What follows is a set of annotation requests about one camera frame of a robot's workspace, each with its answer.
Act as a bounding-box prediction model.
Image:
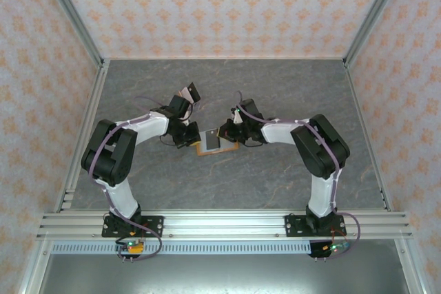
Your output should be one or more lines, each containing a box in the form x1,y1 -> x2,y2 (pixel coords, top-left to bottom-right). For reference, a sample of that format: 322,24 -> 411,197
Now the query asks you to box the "slotted grey cable duct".
51,241 -> 313,255

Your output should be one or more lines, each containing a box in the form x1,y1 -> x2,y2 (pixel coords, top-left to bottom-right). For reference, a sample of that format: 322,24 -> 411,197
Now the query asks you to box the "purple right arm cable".
235,90 -> 362,260

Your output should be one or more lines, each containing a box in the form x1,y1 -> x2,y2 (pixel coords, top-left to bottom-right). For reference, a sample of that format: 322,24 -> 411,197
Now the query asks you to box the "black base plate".
101,216 -> 165,238
284,213 -> 346,238

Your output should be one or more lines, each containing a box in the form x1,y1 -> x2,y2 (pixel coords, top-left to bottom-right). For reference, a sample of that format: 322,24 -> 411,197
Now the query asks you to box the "aluminium mounting beam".
36,209 -> 413,240

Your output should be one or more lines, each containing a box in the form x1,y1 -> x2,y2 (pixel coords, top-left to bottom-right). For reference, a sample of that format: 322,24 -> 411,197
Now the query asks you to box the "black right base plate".
284,213 -> 346,238

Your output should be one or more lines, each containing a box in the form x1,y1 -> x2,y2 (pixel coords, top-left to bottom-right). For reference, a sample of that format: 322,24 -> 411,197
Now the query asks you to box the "controller board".
322,242 -> 352,253
115,238 -> 145,253

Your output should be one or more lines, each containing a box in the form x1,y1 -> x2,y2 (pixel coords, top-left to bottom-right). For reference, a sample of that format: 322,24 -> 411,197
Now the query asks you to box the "aluminium frame leg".
17,238 -> 52,294
394,238 -> 427,294

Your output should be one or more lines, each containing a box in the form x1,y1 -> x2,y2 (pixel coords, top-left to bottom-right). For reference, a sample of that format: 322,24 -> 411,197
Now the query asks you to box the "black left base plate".
101,216 -> 165,238

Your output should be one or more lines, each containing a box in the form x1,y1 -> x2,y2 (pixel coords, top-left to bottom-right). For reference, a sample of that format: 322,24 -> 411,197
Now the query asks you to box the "aluminium frame post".
342,0 -> 413,67
36,0 -> 106,67

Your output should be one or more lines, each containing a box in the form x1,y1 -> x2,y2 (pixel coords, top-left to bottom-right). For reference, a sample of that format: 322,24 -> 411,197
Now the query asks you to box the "orange card holder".
194,127 -> 240,157

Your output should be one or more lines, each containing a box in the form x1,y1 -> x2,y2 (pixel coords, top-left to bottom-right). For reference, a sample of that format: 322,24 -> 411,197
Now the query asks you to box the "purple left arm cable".
88,96 -> 163,261

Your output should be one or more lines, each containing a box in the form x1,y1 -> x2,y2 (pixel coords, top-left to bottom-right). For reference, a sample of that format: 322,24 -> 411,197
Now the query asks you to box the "right controller board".
322,242 -> 352,253

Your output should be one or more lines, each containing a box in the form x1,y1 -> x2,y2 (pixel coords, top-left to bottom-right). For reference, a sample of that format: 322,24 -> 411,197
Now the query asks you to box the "dark brown card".
187,82 -> 202,103

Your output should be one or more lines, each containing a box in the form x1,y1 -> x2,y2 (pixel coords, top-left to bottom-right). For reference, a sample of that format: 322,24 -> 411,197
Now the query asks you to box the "aluminium table side rail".
344,59 -> 394,212
54,59 -> 111,213

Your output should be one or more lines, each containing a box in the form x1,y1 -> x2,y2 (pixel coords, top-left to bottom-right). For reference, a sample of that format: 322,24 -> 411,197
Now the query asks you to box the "left controller board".
115,238 -> 145,253

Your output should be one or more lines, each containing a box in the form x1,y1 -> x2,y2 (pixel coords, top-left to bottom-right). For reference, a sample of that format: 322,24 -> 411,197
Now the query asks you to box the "dark grey card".
201,127 -> 222,152

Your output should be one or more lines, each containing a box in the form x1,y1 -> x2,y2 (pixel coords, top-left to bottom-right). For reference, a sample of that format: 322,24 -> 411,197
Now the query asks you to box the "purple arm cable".
88,96 -> 163,261
235,90 -> 362,260

